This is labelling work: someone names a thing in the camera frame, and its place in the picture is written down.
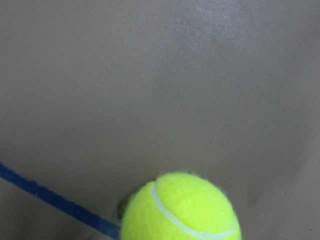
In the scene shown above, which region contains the Wilson 3 tennis ball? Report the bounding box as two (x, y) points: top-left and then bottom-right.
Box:
(120, 172), (242, 240)

